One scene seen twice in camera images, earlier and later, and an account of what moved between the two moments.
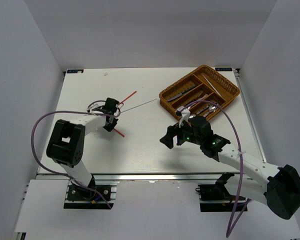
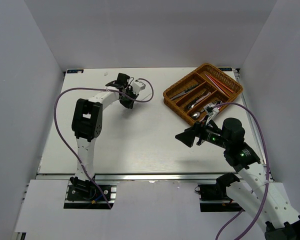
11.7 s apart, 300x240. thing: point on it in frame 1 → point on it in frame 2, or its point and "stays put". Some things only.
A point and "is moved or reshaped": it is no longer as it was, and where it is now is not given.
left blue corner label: [74, 71] stays put
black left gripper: [110, 128] → [129, 105]
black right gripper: [172, 131] → [197, 130]
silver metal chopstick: [138, 105] → [147, 96]
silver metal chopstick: [212, 87] is moved or reshaped
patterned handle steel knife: [187, 90] stays put
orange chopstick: [118, 132] → [218, 85]
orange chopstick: [135, 92] is moved or reshaped
